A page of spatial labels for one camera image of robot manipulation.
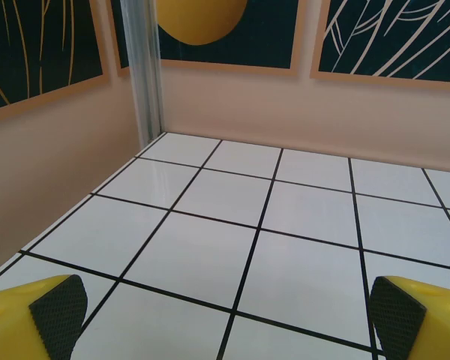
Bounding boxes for aluminium corner post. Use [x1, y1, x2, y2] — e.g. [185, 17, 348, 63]
[119, 0, 167, 149]

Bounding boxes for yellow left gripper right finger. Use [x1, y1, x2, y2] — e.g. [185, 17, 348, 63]
[370, 276, 450, 360]

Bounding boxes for wall panel with gold oval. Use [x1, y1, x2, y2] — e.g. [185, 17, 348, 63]
[110, 0, 299, 78]

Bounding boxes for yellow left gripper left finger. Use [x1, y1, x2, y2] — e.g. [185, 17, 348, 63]
[0, 274, 89, 360]

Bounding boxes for wall panel with pink leaves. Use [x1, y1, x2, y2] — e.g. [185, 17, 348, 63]
[309, 0, 450, 92]

